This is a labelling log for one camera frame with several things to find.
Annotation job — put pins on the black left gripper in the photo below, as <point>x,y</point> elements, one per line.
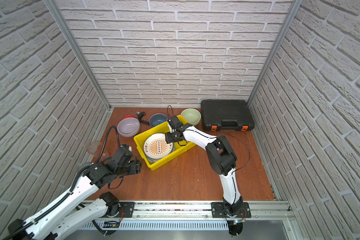
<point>138,165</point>

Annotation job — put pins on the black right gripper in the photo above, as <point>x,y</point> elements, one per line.
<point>168,137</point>

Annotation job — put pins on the yellow plastic bin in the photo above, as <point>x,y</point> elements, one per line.
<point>180,147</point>

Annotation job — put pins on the white plate teal quatrefoil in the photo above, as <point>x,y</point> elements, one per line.
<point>156,157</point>

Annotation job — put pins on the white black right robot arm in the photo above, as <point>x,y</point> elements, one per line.
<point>221,155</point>

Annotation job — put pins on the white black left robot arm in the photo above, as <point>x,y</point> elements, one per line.
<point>60,218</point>

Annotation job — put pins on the pale green ceramic bowl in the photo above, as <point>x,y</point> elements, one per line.
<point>192,116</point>

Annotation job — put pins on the dark blue glazed bowl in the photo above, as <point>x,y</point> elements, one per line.
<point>157,119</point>

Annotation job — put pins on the clear pink plastic cup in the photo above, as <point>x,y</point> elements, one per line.
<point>94,149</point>

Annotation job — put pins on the lavender ceramic bowl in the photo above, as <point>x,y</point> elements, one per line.
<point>128,127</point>

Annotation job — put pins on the black plastic tool case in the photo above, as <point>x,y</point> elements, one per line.
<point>226,115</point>

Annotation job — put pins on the red small object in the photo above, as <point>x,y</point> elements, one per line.
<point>128,116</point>

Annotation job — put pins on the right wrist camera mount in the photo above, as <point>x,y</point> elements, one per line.
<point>174,124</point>

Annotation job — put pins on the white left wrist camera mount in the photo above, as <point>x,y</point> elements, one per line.
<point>127,147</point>

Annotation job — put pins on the black handled tool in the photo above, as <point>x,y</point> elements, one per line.
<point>140,116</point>

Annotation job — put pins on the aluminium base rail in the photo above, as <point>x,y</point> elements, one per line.
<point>192,215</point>

